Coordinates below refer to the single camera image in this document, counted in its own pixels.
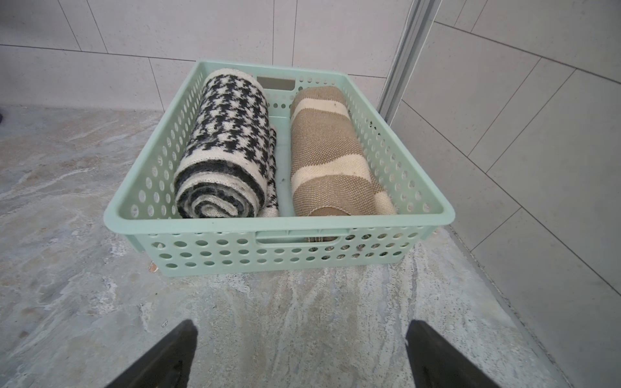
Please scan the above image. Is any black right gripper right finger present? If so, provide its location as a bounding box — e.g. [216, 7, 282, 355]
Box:
[406, 320, 500, 388]

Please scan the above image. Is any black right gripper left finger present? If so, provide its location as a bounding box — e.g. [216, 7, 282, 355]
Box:
[108, 319, 198, 387]

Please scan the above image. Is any black white houndstooth scarf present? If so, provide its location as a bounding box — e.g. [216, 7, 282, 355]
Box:
[173, 69, 279, 218]

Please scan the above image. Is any brown beige plaid blanket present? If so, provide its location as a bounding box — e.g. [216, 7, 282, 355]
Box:
[290, 87, 396, 217]

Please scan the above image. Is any mint green plastic basket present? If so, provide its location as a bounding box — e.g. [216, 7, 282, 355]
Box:
[104, 59, 455, 276]

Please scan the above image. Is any aluminium corner post right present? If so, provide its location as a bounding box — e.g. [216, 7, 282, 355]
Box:
[377, 0, 442, 124]

